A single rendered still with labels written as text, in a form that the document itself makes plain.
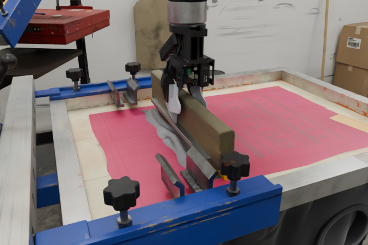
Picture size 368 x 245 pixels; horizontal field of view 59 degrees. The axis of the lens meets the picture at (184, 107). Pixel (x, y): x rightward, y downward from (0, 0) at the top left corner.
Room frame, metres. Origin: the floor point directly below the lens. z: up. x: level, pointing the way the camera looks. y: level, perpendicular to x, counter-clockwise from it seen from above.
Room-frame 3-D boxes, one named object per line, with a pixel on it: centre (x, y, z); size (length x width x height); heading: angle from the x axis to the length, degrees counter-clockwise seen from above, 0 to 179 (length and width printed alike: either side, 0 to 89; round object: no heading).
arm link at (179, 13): (0.64, -0.01, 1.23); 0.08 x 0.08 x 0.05
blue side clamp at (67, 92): (0.87, 0.22, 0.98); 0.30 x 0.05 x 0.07; 113
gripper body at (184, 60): (0.63, -0.01, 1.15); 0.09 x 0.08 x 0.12; 23
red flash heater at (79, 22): (1.71, 0.69, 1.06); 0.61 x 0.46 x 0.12; 173
